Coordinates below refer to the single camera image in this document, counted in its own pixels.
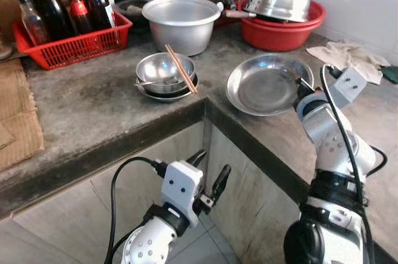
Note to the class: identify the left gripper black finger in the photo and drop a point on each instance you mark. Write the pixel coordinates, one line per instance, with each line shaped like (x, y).
(222, 180)
(197, 158)

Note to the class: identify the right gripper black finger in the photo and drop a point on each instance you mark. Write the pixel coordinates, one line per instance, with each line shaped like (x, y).
(305, 87)

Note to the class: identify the deep steel plate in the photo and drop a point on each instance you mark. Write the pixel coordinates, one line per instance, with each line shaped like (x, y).
(264, 87)

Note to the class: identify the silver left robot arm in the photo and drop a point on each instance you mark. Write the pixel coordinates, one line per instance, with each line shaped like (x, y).
(146, 248)

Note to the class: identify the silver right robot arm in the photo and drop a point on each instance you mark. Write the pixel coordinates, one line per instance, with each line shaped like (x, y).
(333, 146)

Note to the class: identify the beige cloth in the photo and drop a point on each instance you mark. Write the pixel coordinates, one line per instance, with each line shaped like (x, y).
(348, 53)

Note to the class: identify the red plastic basin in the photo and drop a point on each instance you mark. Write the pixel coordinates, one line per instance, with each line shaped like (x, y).
(280, 37)

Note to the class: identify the green scouring pad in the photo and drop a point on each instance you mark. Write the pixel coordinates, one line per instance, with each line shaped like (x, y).
(390, 74)

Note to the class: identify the large inverted steel bowl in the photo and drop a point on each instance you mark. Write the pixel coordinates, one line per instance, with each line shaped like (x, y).
(277, 3)

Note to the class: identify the wooden chopstick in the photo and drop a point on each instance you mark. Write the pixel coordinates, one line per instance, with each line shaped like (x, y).
(179, 68)
(183, 68)

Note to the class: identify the short steel spoon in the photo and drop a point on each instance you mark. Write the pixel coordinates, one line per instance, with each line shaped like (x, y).
(146, 82)

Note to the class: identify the aluminium cooking pot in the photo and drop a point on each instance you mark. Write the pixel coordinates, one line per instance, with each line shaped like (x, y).
(183, 31)

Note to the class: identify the red basket holding bottles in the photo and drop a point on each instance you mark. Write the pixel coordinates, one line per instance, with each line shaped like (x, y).
(74, 50)

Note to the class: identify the black pan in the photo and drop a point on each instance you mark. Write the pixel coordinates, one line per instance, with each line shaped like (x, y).
(130, 8)

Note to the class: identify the woven straw mat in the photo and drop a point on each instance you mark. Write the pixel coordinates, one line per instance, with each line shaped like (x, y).
(18, 115)

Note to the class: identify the red capped sauce bottle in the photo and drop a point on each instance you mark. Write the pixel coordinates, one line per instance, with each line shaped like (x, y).
(78, 12)

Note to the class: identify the tall plain dark bottle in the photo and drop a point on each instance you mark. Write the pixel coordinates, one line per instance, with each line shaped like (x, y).
(53, 9)

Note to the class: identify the clear bottle with black top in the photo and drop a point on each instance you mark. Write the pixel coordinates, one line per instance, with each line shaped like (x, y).
(31, 22)

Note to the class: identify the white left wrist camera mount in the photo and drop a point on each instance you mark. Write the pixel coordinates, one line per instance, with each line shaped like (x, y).
(180, 186)

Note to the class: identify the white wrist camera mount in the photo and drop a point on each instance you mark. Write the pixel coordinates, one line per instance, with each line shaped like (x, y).
(349, 87)
(180, 186)

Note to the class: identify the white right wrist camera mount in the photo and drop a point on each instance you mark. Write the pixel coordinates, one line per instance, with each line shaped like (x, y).
(349, 87)

